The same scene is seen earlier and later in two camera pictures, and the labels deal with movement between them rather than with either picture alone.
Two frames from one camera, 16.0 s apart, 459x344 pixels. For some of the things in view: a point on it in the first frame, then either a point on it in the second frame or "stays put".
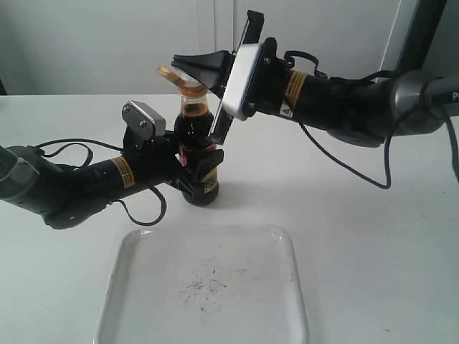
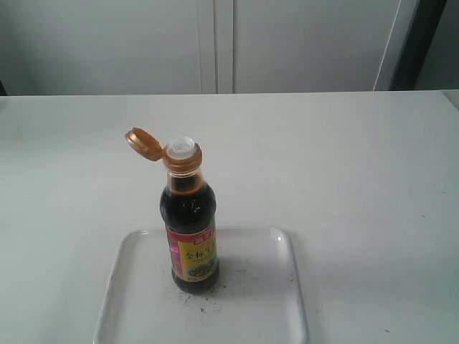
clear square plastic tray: x=206 y=285 stays put
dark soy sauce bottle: x=193 y=131 to x=188 y=211
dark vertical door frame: x=425 y=18 stays put
